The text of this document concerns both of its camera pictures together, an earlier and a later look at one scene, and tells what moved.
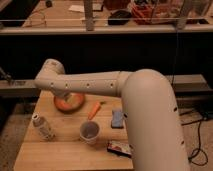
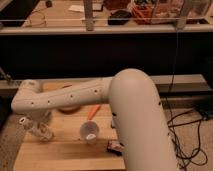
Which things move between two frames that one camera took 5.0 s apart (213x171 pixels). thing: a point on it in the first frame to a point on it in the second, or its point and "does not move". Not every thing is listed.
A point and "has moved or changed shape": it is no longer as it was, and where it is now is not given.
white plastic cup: x=89 y=132 does not move
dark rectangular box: x=120 y=148 does not move
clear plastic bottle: x=45 y=131 has moved or changed shape
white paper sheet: x=77 y=8 does not move
